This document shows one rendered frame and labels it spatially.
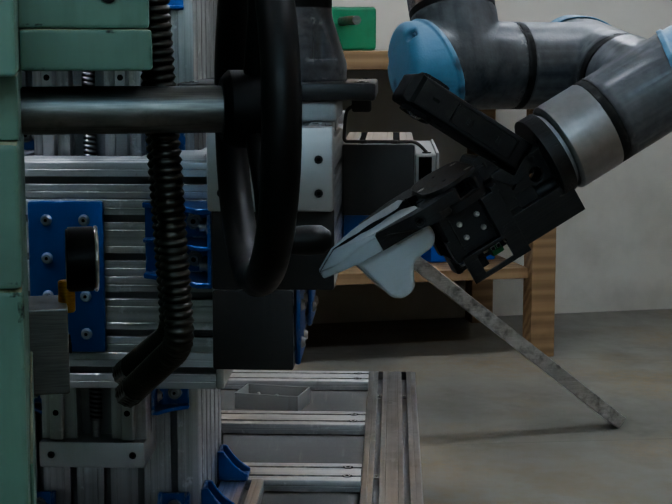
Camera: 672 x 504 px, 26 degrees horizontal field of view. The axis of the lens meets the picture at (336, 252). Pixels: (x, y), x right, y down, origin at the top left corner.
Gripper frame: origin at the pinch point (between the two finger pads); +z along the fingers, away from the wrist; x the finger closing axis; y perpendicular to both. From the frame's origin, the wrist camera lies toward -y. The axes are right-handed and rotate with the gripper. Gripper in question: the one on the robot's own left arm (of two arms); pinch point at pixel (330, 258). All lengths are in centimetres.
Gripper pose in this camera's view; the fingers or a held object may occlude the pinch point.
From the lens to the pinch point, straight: 115.4
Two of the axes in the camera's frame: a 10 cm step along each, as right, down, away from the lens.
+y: 4.9, 8.4, 2.2
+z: -8.5, 5.2, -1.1
